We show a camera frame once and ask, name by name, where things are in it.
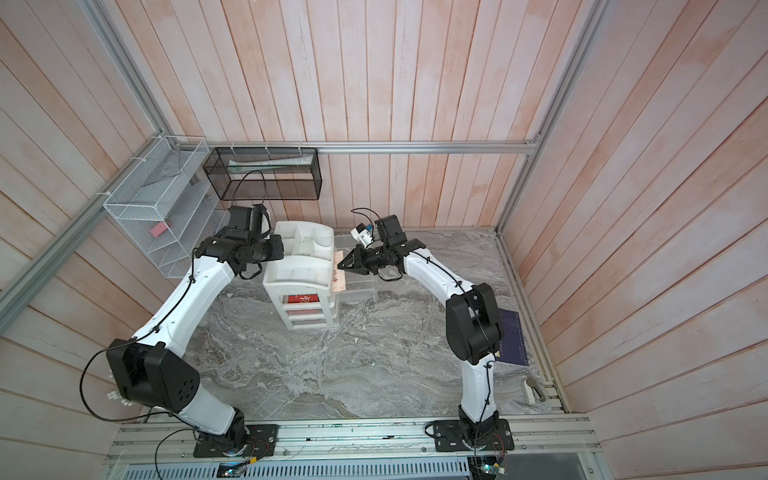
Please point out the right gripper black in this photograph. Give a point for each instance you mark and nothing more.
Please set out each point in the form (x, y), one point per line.
(357, 268)

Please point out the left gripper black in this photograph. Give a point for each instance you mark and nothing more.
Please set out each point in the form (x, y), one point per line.
(278, 254)

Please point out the beige postcard red text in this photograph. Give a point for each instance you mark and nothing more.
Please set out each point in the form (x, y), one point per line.
(339, 276)

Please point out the white plastic drawer organizer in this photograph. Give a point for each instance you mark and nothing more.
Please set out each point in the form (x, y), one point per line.
(307, 268)

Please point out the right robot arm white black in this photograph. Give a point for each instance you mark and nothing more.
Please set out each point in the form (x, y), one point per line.
(472, 315)

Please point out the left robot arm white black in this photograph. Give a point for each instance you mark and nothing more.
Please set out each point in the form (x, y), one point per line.
(149, 368)

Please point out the red postcard in drawer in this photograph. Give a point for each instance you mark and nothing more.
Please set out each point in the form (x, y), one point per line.
(302, 299)

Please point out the pink eraser block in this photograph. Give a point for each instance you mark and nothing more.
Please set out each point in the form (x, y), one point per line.
(159, 229)

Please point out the dark purple notebook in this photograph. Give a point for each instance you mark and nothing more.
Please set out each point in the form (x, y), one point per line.
(512, 345)

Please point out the white stapler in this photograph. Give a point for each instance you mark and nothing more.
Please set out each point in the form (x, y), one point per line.
(534, 392)

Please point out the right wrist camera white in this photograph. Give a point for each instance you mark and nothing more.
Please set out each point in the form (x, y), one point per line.
(363, 234)

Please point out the black wire mesh basket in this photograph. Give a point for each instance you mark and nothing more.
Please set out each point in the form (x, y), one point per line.
(264, 173)

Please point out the white wire mesh shelf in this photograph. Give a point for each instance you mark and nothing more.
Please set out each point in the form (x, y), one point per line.
(167, 186)

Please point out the horizontal aluminium frame bar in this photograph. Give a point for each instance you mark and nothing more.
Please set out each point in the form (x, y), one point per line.
(392, 147)

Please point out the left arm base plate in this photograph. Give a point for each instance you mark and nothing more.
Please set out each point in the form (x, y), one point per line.
(248, 440)

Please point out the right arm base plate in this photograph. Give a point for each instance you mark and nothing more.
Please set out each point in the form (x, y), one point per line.
(458, 435)

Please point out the left aluminium frame bar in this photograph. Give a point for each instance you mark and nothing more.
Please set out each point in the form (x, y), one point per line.
(30, 281)

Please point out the aluminium mounting rail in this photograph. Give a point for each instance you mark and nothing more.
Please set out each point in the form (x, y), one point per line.
(363, 438)

